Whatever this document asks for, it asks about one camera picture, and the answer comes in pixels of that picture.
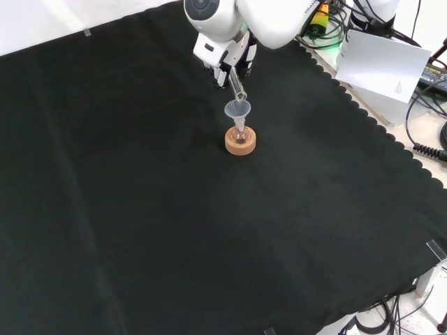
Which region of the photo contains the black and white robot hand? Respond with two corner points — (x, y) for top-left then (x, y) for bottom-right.
(193, 30), (258, 90)

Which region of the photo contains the clear graduated cylinder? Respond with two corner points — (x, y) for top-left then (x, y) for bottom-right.
(226, 65), (248, 103)

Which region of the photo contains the round-bottom glass flask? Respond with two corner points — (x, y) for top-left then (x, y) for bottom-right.
(232, 124), (249, 144)

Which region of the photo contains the clear plastic funnel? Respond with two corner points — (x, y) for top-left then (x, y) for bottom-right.
(223, 100), (251, 132)

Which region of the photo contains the yellow stop button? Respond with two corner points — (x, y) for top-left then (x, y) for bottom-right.
(309, 3), (331, 36)

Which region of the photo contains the black bench cloth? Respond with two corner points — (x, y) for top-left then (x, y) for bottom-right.
(0, 0), (447, 335)

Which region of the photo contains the black power adapter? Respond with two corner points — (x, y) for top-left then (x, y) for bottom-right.
(418, 64), (447, 94)

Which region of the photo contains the dark tripod leg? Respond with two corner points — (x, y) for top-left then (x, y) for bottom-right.
(428, 36), (447, 66)

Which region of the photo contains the cork ring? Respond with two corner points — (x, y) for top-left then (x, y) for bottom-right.
(224, 126), (258, 156)

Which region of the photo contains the black coiled cable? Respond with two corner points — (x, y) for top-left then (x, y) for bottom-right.
(404, 87), (447, 161)

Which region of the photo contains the white metal post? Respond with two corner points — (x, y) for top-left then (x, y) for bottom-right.
(414, 260), (447, 298)

